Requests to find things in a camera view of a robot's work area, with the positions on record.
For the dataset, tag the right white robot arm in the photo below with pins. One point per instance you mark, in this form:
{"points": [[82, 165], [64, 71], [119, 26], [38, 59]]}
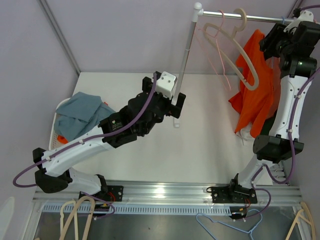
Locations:
{"points": [[293, 45]]}

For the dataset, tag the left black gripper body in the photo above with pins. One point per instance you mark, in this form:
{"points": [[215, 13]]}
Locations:
{"points": [[163, 107]]}

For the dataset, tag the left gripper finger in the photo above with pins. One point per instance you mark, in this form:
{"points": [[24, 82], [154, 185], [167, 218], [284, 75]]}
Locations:
{"points": [[147, 85], [177, 108]]}

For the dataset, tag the metal clothes rack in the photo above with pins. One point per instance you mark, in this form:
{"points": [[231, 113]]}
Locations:
{"points": [[197, 12]]}

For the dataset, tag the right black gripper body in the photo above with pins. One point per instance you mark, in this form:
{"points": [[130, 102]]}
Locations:
{"points": [[279, 43]]}

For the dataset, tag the white plastic laundry basket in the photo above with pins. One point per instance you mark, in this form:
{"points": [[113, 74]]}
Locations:
{"points": [[53, 141]]}

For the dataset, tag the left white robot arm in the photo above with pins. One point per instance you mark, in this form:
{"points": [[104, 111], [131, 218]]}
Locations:
{"points": [[55, 170]]}

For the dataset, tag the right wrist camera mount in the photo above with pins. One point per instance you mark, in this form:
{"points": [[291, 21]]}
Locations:
{"points": [[305, 15]]}

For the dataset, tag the wooden hanger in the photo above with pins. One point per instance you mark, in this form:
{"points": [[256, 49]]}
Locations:
{"points": [[303, 224], [231, 37]]}

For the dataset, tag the pink wire hanger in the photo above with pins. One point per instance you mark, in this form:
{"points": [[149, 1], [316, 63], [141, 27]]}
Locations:
{"points": [[219, 52]]}

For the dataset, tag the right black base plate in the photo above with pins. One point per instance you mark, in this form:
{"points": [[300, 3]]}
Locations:
{"points": [[222, 195]]}

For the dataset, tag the blue wire hanger on floor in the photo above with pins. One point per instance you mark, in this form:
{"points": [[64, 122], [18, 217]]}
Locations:
{"points": [[229, 226]]}

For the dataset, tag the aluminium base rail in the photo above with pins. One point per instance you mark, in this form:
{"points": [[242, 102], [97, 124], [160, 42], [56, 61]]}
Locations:
{"points": [[162, 198]]}

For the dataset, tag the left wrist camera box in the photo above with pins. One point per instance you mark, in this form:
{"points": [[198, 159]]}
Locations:
{"points": [[166, 84]]}

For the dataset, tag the wooden hangers bottom left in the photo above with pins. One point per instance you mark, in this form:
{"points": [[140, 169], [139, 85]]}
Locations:
{"points": [[73, 216]]}

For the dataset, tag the blue grey t shirt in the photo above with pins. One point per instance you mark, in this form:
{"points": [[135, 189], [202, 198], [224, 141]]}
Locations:
{"points": [[80, 115]]}

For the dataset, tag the green and pink shirt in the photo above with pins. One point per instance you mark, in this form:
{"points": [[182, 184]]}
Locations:
{"points": [[273, 64]]}

